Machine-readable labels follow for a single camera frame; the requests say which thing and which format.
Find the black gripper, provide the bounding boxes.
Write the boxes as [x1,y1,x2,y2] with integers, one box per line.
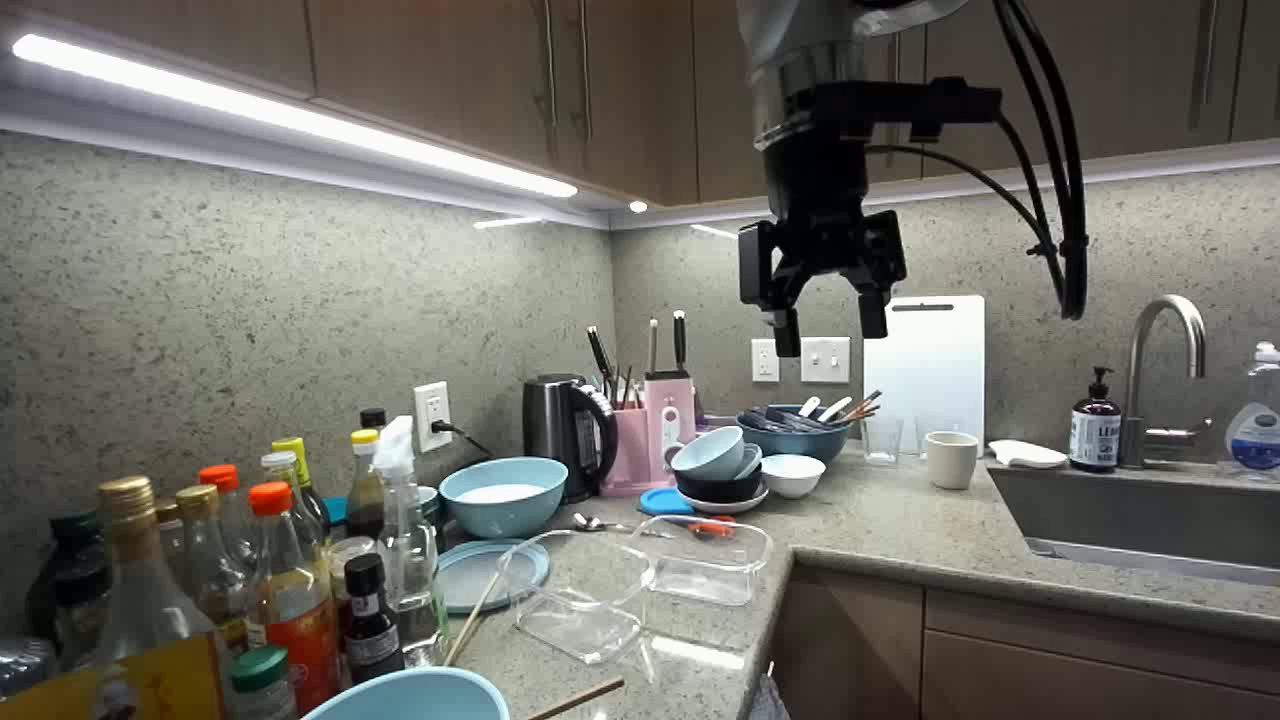
[739,79,1003,362]

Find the thin wooden stick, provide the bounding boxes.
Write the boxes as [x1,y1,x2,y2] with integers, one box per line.
[445,572,505,667]

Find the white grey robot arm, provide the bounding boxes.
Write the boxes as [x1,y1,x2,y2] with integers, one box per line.
[737,0,1003,362]

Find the large dark blue bowl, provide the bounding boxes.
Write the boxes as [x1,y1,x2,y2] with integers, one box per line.
[739,406,848,462]

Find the small white bowl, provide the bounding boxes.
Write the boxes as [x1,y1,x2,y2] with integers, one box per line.
[761,456,825,496]

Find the light blue bowl by kettle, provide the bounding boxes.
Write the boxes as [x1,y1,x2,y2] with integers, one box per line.
[442,456,568,540]

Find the light blue bowl near bottles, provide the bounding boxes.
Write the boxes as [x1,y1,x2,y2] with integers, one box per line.
[304,667,513,720]

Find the white cutting board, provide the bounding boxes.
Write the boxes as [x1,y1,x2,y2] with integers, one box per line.
[865,298,985,435]

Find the white ceramic mug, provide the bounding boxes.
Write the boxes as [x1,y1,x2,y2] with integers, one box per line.
[925,433,979,492]

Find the stacked grey black bowls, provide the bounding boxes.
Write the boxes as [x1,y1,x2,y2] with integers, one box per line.
[670,429,763,506]

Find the pink knife block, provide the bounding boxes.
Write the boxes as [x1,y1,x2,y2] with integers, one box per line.
[604,375,696,496]

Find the clear glass container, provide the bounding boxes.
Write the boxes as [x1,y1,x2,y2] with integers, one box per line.
[632,518,771,607]
[518,587,639,664]

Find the black steel electric kettle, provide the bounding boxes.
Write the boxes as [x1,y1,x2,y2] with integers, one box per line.
[525,375,618,496]

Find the dark soap dispenser bottle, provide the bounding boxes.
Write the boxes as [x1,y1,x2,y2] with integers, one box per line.
[1068,369,1126,471]

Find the steel kitchen faucet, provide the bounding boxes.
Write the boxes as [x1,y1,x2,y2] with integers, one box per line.
[1126,292,1212,470]

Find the metal spoon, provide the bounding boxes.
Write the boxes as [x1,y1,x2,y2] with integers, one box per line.
[568,514,639,532]

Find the steel sink basin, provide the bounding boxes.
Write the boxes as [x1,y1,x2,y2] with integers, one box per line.
[992,470,1280,585]

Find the blue dish soap bottle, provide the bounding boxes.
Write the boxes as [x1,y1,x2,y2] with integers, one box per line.
[1223,339,1280,477]

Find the blue plate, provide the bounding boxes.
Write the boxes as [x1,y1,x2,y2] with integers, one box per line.
[437,540,553,615]

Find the clear spray bottle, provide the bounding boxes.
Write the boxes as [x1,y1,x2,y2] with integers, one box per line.
[372,418,445,664]

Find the yellow cap bottle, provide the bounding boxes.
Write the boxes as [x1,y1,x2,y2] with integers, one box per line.
[349,429,384,535]

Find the dark soy sauce bottle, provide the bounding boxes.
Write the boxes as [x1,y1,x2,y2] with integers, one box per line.
[345,553,404,683]

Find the under cabinet light strip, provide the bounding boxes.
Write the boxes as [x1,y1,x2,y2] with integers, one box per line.
[11,34,578,199]

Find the orange cap sauce bottle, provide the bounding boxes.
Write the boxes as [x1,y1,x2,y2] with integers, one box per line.
[248,481,342,711]

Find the green lid jar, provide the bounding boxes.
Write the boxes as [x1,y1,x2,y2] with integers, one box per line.
[228,646,296,720]

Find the large yellow oil bottle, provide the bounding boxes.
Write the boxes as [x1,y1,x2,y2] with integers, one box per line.
[84,477,226,720]

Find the white light switch plate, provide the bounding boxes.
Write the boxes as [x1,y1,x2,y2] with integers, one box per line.
[800,335,848,385]

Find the orange handled peeler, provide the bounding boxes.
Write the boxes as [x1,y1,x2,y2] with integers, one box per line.
[693,518,737,540]

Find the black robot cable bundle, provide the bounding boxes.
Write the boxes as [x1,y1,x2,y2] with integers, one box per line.
[865,0,1091,325]

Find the white wall outlet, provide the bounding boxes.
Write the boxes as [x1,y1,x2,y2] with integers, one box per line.
[414,382,451,451]

